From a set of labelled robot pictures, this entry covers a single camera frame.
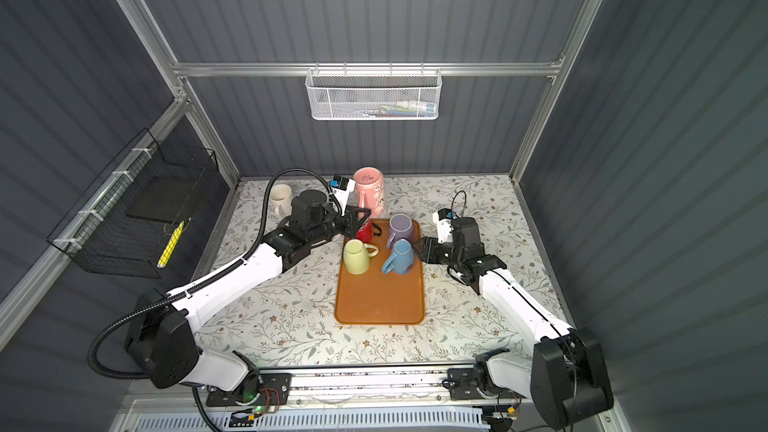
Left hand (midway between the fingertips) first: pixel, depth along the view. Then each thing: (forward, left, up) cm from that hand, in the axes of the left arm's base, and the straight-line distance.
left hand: (369, 209), depth 78 cm
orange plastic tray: (-13, -1, -26) cm, 29 cm away
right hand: (-5, -15, -11) cm, 19 cm away
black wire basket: (-1, +58, +2) cm, 58 cm away
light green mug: (-4, +5, -17) cm, 18 cm away
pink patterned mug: (+4, 0, +6) cm, 7 cm away
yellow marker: (-10, +46, +2) cm, 47 cm away
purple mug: (+7, -9, -18) cm, 21 cm away
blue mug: (-5, -9, -19) cm, 22 cm away
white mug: (+23, +32, -18) cm, 43 cm away
